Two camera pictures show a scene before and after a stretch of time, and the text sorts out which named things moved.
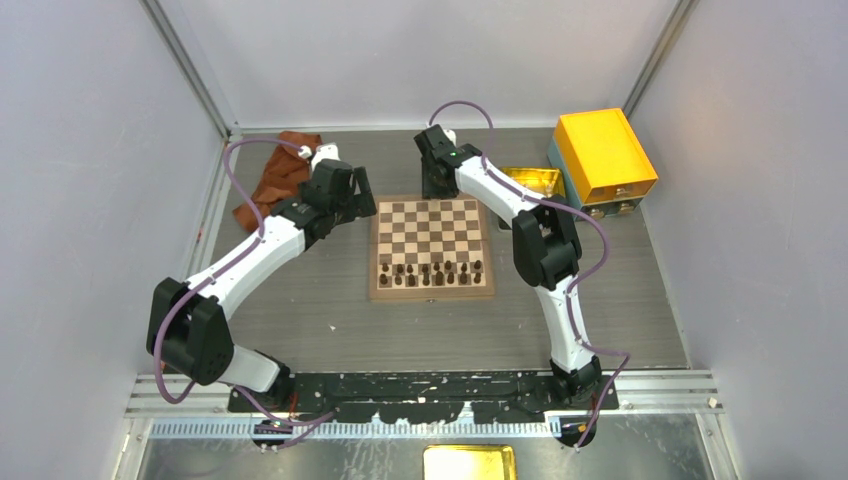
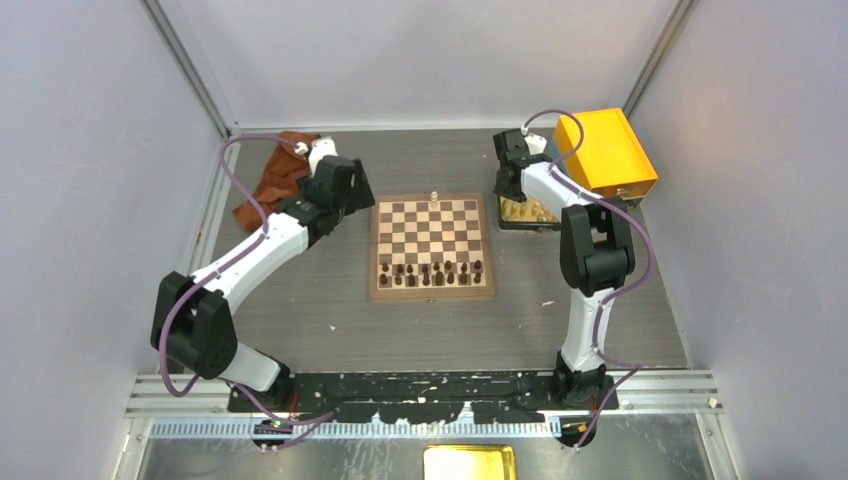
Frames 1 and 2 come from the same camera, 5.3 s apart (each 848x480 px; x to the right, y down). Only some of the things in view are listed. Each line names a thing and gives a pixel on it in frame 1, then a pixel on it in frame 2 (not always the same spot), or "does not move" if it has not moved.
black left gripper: x=360 y=205 does not move
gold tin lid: x=469 y=462 does not move
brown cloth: x=284 y=174 does not move
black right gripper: x=428 y=191 to x=501 y=190
